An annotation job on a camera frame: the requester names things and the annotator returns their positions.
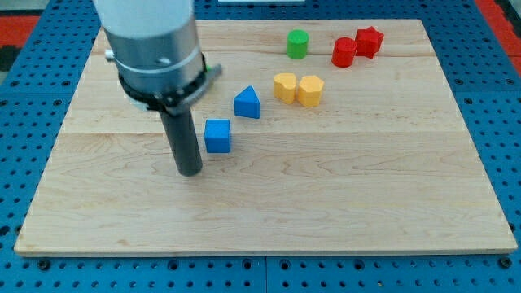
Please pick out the blue triangle block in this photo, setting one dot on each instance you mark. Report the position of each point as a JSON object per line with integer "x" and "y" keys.
{"x": 247, "y": 104}

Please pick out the blue cube block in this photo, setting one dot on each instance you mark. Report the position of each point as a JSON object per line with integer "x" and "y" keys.
{"x": 217, "y": 136}

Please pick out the red star block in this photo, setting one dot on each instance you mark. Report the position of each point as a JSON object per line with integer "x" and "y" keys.
{"x": 369, "y": 41}

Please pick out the wooden board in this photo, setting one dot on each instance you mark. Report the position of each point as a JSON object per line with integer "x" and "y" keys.
{"x": 383, "y": 166}

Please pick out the yellow hexagon block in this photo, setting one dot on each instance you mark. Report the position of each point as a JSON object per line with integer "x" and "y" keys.
{"x": 310, "y": 91}

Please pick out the yellow heart block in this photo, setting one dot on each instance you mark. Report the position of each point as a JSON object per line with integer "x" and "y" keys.
{"x": 285, "y": 87}

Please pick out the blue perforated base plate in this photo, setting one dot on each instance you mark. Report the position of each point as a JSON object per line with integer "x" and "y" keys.
{"x": 37, "y": 91}

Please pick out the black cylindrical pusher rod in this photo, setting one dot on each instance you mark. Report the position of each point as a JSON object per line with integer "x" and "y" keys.
{"x": 180, "y": 132}

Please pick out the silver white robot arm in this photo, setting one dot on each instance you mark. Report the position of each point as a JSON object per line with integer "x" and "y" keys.
{"x": 156, "y": 49}

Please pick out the red cylinder block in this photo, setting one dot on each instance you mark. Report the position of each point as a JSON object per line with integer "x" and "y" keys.
{"x": 345, "y": 49}

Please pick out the green cylinder block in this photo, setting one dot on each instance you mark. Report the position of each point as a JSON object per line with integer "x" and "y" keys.
{"x": 297, "y": 44}

